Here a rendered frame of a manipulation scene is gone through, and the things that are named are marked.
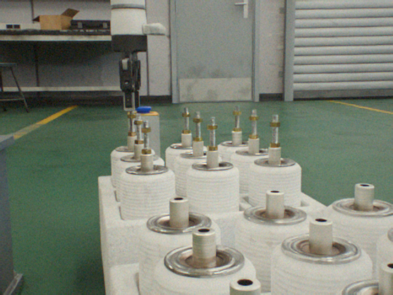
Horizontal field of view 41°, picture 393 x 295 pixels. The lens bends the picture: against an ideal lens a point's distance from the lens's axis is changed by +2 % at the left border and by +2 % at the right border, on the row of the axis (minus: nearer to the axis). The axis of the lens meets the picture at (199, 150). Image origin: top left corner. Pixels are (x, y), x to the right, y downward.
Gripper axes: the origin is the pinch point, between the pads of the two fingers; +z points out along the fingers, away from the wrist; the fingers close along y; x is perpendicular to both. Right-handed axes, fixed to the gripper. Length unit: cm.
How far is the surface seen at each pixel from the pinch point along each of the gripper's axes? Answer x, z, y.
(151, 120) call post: 2.2, 5.4, -14.7
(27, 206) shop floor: -41, 35, -45
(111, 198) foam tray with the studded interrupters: -2.1, 17.2, 14.9
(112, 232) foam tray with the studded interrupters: 1.6, 18.2, 32.0
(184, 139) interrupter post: 11.1, 8.2, -2.0
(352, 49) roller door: 172, -21, -493
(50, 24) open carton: -146, -48, -414
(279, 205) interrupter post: 26, 9, 51
